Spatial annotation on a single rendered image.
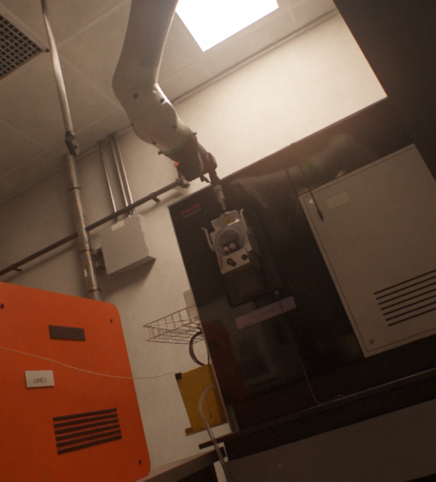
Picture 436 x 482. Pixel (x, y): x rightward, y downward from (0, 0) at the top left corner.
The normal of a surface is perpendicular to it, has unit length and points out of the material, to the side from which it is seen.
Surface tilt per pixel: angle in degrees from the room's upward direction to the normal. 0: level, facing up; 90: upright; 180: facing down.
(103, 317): 90
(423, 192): 90
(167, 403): 90
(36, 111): 180
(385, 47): 90
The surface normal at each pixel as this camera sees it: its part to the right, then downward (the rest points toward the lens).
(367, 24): -0.64, -0.12
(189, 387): -0.36, -0.22
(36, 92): 0.29, 0.88
